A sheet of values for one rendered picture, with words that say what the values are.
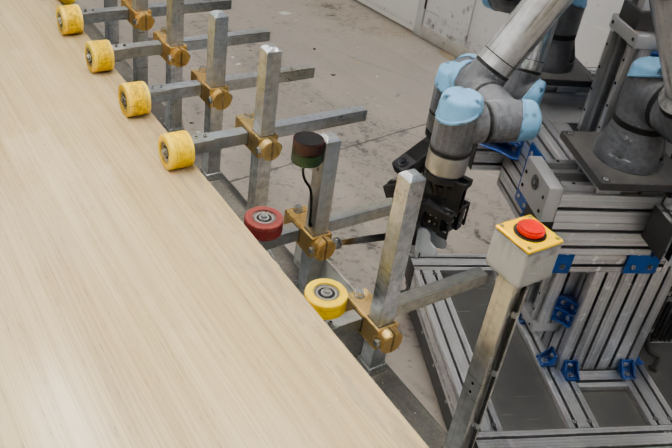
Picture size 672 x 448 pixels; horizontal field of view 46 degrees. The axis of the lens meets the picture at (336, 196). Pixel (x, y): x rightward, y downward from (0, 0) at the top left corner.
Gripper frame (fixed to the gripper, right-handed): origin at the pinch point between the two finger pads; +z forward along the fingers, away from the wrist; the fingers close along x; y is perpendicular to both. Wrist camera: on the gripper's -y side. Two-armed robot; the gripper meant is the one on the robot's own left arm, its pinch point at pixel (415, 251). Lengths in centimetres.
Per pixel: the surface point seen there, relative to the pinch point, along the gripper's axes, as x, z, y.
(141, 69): 30, 13, -114
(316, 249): -6.8, 6.6, -18.6
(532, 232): -22.0, -30.9, 27.0
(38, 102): -16, 2, -97
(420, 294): 1.1, 10.2, 2.8
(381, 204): 16.6, 6.2, -18.4
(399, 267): -12.3, -4.9, 3.4
